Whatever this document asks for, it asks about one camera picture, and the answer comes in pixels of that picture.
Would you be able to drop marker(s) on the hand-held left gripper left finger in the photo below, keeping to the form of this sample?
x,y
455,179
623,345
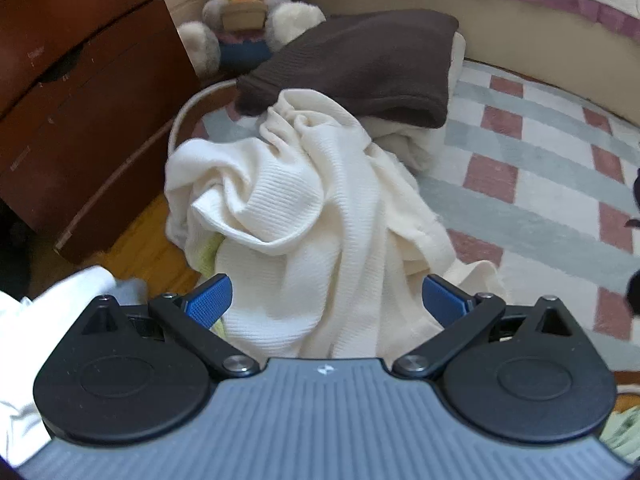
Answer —
x,y
212,301

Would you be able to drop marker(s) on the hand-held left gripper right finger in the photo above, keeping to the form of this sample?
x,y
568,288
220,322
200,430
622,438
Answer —
x,y
440,301

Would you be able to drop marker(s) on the cream knit cardigan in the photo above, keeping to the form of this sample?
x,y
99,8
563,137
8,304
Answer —
x,y
300,200

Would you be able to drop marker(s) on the cream folded garment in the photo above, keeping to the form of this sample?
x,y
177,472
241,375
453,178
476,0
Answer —
x,y
405,145

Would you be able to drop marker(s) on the person's white clothing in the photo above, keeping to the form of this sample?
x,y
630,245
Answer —
x,y
45,320

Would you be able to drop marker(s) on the checkered rug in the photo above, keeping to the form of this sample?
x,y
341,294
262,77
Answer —
x,y
525,135

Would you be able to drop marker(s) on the brown wooden dresser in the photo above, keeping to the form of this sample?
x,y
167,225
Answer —
x,y
75,110

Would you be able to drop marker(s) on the brown folded sweater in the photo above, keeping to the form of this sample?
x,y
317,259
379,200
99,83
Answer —
x,y
360,60

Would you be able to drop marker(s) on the beige bed base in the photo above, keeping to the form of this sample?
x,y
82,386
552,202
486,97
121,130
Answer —
x,y
525,40

